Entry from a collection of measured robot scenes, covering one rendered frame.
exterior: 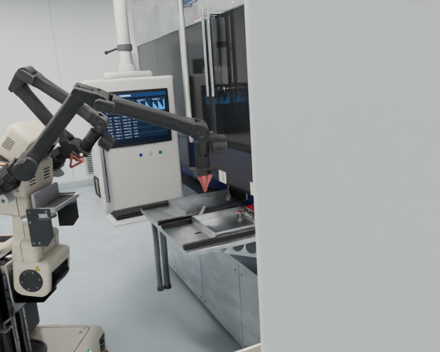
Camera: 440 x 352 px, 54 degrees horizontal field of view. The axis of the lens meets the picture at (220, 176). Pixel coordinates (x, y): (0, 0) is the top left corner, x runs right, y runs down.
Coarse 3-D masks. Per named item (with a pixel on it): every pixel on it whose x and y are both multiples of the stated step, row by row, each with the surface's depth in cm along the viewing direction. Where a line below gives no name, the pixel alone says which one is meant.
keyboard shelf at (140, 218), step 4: (108, 216) 239; (140, 216) 235; (144, 216) 235; (108, 220) 237; (112, 220) 231; (116, 220) 231; (120, 220) 230; (124, 220) 230; (128, 220) 230; (132, 220) 230; (136, 220) 230; (140, 220) 231; (144, 220) 232; (148, 220) 233; (112, 224) 229; (116, 224) 226; (120, 224) 226; (124, 224) 227; (128, 224) 228
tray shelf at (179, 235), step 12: (156, 216) 208; (168, 216) 207; (180, 216) 206; (168, 228) 189; (180, 228) 188; (192, 228) 187; (180, 240) 174; (192, 240) 173; (228, 240) 171; (240, 240) 170; (252, 240) 172; (192, 252) 162; (204, 252) 164
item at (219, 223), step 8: (232, 208) 201; (240, 208) 203; (192, 216) 193; (200, 216) 195; (208, 216) 196; (216, 216) 198; (224, 216) 200; (232, 216) 200; (200, 224) 184; (208, 224) 191; (216, 224) 190; (224, 224) 189; (232, 224) 188; (240, 224) 188; (248, 224) 187; (208, 232) 177; (216, 232) 180; (224, 232) 172; (232, 232) 173
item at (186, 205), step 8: (208, 192) 233; (216, 192) 234; (224, 192) 236; (168, 200) 223; (176, 200) 225; (184, 200) 227; (192, 200) 229; (200, 200) 229; (208, 200) 228; (216, 200) 227; (224, 200) 226; (232, 200) 225; (248, 200) 214; (176, 208) 213; (184, 208) 217; (192, 208) 216; (200, 208) 215; (208, 208) 205; (216, 208) 207
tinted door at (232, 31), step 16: (224, 16) 194; (240, 16) 180; (224, 32) 196; (240, 32) 182; (224, 48) 199; (240, 48) 185; (224, 64) 201; (240, 64) 187; (224, 80) 204; (240, 80) 189; (224, 96) 206; (240, 96) 191; (224, 112) 209; (240, 112) 194; (240, 128) 196
